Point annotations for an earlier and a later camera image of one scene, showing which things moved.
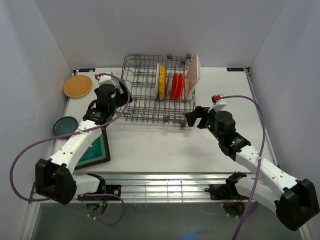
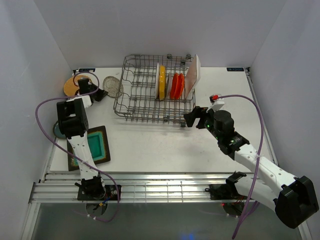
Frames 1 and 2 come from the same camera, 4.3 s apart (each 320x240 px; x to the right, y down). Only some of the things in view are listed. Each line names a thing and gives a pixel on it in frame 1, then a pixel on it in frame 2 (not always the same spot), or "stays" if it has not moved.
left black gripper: (123, 98) -> (101, 93)
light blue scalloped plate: (169, 84) stays
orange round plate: (175, 87) stays
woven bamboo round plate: (77, 86) stays
